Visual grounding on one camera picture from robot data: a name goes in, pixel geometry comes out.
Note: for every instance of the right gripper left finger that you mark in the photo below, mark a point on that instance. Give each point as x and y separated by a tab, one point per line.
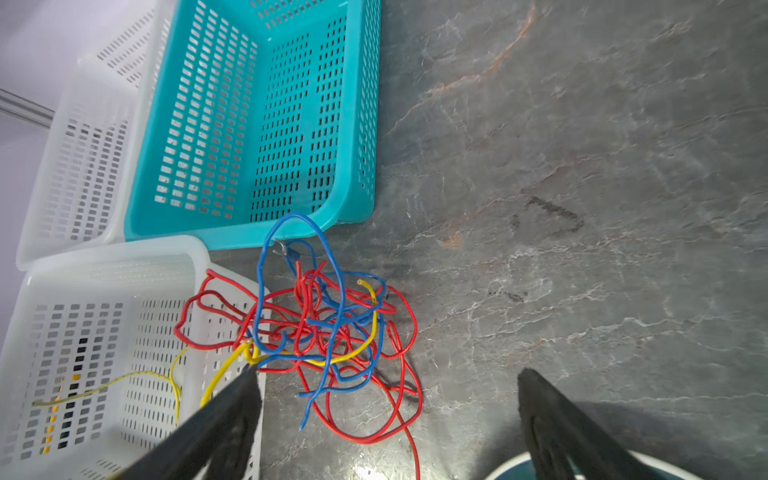
217	440

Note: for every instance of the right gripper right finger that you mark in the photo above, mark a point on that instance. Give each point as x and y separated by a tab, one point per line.
561	438

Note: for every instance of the white plate green rim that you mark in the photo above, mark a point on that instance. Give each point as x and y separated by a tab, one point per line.
521	467

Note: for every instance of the front white plastic basket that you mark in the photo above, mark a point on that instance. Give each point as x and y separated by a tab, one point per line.
108	350

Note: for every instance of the white plastic basket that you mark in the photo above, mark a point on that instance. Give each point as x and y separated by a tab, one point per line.
108	350
83	184

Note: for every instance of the rear white plastic basket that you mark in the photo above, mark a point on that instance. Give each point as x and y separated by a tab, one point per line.
83	184

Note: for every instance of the teal plastic basket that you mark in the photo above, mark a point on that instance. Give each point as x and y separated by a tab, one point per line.
256	118

